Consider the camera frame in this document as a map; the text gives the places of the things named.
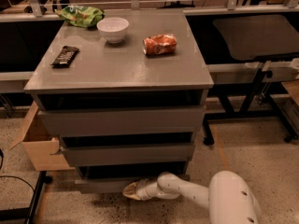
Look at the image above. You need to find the dark chocolate bar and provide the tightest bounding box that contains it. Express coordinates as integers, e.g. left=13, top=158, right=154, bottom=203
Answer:
left=51, top=46, right=79, bottom=68

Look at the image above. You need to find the grey top drawer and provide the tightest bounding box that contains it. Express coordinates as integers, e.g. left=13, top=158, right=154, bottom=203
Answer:
left=38, top=105, right=205, bottom=137

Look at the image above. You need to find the black metal floor frame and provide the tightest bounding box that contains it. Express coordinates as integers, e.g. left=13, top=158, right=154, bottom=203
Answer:
left=0, top=171, right=53, bottom=224

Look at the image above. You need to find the crushed orange soda can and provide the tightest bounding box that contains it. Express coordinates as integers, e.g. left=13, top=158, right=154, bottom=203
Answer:
left=143, top=34, right=177, bottom=56

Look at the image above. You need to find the cardboard box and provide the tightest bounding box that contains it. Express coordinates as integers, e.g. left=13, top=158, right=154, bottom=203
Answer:
left=9, top=102, right=72, bottom=171

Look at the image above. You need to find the white bowl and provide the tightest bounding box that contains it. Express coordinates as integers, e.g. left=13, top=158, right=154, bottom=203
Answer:
left=97, top=17, right=129, bottom=44

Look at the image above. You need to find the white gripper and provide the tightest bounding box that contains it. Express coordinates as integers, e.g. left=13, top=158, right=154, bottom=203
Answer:
left=122, top=179, right=152, bottom=201

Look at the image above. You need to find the grey drawer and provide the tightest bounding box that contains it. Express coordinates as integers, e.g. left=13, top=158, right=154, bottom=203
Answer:
left=38, top=105, right=205, bottom=137
left=75, top=161, right=189, bottom=193
left=62, top=143, right=194, bottom=167

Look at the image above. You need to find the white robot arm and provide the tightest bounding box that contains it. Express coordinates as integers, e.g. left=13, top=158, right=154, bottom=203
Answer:
left=122, top=171, right=262, bottom=224

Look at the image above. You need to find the green chip bag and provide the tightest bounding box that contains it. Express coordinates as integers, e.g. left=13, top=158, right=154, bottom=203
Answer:
left=55, top=5, right=105, bottom=28

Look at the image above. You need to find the grey middle drawer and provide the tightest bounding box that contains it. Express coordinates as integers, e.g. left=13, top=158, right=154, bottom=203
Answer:
left=62, top=143, right=194, bottom=167

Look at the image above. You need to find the grey drawer cabinet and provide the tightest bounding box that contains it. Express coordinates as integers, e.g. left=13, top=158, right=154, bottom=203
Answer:
left=23, top=8, right=215, bottom=185

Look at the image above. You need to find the black frame side table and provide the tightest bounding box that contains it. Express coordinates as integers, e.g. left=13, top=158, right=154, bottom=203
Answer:
left=197, top=14, right=298, bottom=146

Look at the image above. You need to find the grey bottom drawer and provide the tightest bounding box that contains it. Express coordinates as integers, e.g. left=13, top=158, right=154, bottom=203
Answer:
left=75, top=161, right=189, bottom=193

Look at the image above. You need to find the black cable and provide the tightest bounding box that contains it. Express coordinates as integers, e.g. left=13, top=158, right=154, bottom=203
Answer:
left=0, top=148, right=36, bottom=194

